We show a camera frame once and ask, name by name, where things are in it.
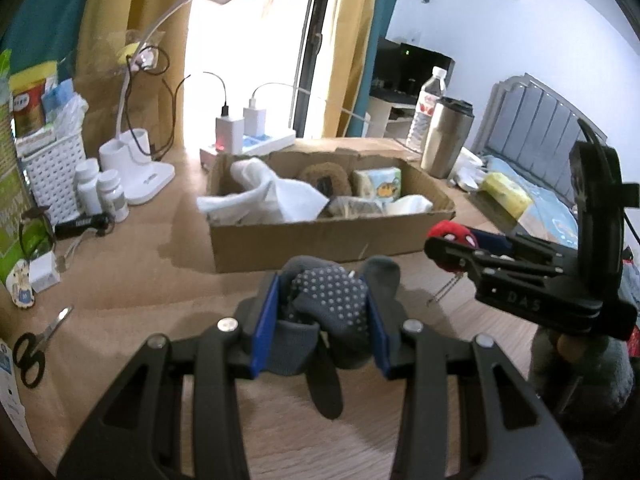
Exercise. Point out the cartoon figure charm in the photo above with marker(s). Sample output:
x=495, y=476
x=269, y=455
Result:
x=22, y=287

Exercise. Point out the steel travel tumbler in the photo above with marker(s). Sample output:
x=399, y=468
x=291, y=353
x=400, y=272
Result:
x=445, y=140

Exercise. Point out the red spider plush toy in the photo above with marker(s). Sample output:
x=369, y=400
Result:
x=452, y=232

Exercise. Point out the person's right hand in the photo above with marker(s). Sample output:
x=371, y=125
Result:
x=568, y=346

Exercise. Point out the cardboard box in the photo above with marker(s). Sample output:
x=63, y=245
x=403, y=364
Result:
x=300, y=245

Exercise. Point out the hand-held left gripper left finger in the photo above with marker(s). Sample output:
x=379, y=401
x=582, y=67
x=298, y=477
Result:
x=265, y=325

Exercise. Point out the brown round plush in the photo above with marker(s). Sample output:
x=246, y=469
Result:
x=312, y=175

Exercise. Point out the teal curtain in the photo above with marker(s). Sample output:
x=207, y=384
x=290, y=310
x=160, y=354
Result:
x=382, y=10
x=40, y=5

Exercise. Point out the yellow tissue pack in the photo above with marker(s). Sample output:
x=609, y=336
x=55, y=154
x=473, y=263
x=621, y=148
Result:
x=505, y=195

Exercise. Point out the white cloth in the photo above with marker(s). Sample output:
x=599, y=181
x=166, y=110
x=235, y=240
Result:
x=260, y=190

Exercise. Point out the grey dotted sock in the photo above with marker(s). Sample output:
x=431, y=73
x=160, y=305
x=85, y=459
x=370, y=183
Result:
x=330, y=290

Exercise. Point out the blue printed blanket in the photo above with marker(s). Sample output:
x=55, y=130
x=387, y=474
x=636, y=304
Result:
x=550, y=210

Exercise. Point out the white folded tissue pack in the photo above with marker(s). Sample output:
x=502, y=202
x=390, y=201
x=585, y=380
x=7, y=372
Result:
x=407, y=205

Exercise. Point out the white desk lamp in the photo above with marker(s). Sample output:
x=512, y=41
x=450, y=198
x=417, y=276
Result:
x=150, y=180

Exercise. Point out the white pill bottle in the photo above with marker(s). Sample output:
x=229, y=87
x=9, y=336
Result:
x=88, y=190
x=112, y=197

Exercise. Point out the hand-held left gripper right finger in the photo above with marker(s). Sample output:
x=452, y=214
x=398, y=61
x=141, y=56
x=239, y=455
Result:
x=380, y=335

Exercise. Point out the small white box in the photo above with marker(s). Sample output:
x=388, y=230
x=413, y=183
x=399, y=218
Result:
x=44, y=272

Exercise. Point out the green printed bag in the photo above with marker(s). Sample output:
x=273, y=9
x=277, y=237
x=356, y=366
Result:
x=10, y=210

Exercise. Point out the black hand tool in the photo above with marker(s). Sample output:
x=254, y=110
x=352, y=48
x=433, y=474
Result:
x=80, y=225

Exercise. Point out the white side table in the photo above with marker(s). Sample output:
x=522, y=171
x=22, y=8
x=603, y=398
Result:
x=385, y=112

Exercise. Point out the yellow lidded jar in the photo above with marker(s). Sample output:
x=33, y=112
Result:
x=32, y=100

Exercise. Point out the white and blue charger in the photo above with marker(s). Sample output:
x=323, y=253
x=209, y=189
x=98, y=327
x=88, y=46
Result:
x=253, y=122

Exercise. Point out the white power strip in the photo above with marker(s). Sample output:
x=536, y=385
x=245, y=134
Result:
x=270, y=141

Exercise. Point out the cartoon print tissue pack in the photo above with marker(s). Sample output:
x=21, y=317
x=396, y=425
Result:
x=377, y=185

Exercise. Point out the person's right forearm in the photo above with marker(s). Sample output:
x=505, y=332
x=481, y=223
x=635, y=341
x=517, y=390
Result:
x=600, y=375

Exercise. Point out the grey padded headboard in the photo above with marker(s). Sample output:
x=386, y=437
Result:
x=535, y=115

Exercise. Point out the white paper label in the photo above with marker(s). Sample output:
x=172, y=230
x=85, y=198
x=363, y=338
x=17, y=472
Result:
x=12, y=400

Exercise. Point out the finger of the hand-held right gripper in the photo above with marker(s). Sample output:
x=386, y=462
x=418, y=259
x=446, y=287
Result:
x=492, y=242
x=470, y=260

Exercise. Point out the black appliance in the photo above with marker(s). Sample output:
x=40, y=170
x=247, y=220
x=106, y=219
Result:
x=415, y=70

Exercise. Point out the white perforated basket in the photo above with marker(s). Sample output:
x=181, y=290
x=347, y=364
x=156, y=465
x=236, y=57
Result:
x=52, y=175

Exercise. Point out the clear water bottle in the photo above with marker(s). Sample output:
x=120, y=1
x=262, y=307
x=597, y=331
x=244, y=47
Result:
x=425, y=105

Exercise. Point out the striped flat packet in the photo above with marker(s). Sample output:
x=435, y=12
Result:
x=350, y=207

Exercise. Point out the yellow curtain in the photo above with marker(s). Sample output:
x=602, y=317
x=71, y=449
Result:
x=115, y=0
x=350, y=35

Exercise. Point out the blue and white packet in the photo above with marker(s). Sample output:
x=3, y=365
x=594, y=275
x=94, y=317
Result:
x=62, y=105

